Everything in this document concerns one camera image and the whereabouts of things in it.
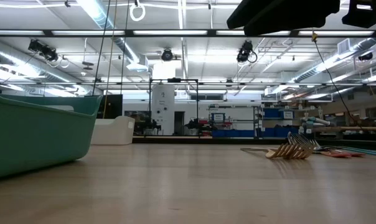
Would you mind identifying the teal plastic bin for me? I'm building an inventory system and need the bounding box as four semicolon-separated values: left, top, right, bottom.
0;86;103;180

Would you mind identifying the blue storage bin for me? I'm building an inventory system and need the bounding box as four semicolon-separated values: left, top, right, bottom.
211;129;256;138
263;108;282;119
256;126;300;138

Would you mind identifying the blue-framed white sign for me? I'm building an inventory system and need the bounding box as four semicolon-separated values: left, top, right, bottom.
210;112;226;123

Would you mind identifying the black light bar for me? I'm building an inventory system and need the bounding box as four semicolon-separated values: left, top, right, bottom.
0;29;376;39

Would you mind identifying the wooden rod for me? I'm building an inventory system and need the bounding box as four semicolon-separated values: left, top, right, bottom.
312;125;376;132

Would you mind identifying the white pillar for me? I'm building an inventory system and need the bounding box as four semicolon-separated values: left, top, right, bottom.
151;84;176;136

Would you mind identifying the white plastic bin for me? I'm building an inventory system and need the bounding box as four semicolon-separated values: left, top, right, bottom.
90;115;136;146

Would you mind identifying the black cable yellow tag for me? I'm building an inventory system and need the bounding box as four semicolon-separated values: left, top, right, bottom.
311;30;365;129

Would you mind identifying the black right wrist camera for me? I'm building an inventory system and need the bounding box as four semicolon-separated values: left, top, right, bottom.
341;0;376;29

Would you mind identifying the black metal stand frame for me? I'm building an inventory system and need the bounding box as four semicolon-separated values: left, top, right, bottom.
149;77;200;138

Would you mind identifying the white cable coil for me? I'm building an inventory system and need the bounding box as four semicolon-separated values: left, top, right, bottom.
129;0;146;22

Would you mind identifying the silver ventilation duct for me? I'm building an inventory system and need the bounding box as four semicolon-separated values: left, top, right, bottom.
75;0;150;73

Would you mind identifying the thin black hanging cable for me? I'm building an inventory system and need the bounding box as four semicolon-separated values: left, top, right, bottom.
120;0;130;95

